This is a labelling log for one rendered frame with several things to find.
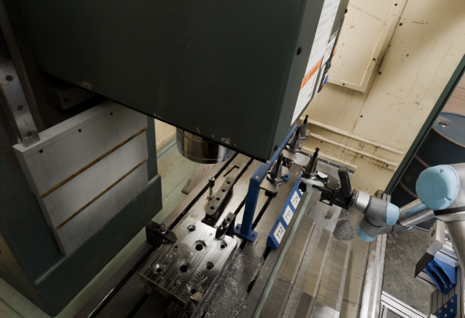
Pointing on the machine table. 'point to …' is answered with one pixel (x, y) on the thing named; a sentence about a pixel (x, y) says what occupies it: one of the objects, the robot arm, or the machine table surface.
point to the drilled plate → (187, 240)
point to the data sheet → (327, 16)
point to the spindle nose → (201, 148)
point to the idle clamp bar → (220, 198)
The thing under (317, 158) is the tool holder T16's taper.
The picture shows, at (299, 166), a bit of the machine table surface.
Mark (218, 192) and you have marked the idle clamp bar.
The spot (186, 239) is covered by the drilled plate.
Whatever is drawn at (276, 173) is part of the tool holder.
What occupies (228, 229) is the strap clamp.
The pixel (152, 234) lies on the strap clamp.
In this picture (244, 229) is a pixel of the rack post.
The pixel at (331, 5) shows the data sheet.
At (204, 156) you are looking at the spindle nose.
